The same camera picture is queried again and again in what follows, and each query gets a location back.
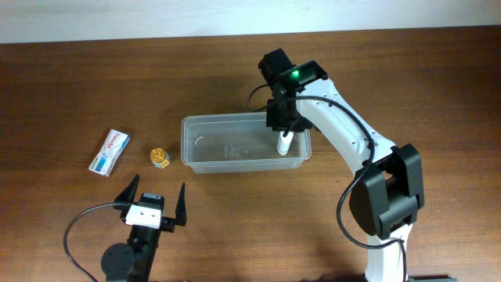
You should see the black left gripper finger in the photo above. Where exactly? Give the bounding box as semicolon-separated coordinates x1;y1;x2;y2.
175;183;187;226
114;175;140;204

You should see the white spray bottle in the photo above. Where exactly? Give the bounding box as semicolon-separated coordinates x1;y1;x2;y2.
277;131;294;156

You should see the white Panadol box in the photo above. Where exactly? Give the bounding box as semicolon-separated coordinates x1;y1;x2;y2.
88;129;130;177

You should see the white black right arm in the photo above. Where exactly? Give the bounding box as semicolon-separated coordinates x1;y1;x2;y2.
258;49;424;281

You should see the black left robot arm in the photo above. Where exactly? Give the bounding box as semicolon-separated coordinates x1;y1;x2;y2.
101;175;187;281

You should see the clear plastic container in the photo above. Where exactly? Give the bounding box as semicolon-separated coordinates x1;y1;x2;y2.
181;113;312;174

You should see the small gold-lid jar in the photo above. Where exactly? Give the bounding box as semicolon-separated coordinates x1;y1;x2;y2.
150;147;170;168

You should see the black left camera cable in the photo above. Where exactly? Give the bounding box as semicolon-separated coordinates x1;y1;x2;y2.
63;202;130;282

